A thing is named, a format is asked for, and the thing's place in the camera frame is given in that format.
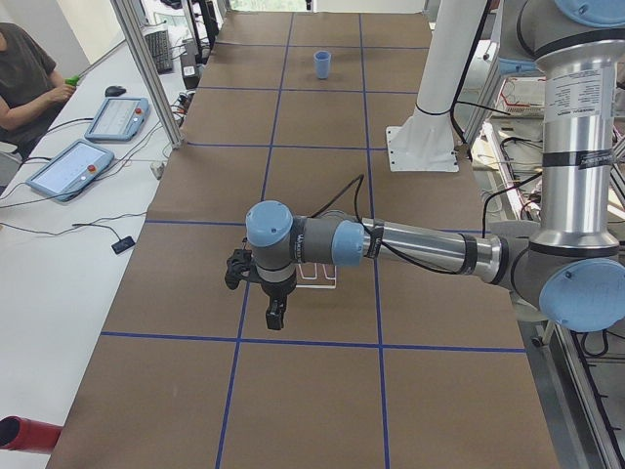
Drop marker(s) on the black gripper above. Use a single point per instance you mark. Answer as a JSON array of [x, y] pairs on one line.
[[276, 291]]

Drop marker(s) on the blue plastic cup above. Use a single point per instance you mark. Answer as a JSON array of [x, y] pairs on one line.
[[322, 64]]

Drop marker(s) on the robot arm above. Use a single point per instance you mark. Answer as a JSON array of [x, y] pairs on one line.
[[566, 265]]

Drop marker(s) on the small black puck device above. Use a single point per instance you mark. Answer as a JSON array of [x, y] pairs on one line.
[[123, 244]]

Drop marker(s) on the upper teach pendant tablet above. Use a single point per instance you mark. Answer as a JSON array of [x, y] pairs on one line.
[[118, 119]]

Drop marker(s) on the teach pendant tablet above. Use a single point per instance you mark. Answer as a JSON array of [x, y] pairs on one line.
[[66, 175], [118, 119]]

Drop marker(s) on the lower teach pendant tablet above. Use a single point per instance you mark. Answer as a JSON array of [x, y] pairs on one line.
[[66, 175]]

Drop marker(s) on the black computer mouse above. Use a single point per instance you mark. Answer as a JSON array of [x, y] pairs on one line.
[[114, 91]]

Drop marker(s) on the red cylinder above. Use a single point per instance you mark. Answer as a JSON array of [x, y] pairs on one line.
[[23, 434]]

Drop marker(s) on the black keyboard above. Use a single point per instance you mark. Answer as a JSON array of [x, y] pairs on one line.
[[159, 47]]

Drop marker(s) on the seated person dark shirt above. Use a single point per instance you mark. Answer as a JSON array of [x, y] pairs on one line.
[[33, 92]]

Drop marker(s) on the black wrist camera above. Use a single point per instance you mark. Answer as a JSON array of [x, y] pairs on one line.
[[241, 267]]

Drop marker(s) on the white wire cup holder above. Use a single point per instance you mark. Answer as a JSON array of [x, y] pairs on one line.
[[316, 276]]

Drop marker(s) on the aluminium frame post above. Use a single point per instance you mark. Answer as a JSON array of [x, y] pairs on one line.
[[133, 34]]

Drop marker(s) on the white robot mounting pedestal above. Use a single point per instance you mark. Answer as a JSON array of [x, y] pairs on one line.
[[425, 141]]

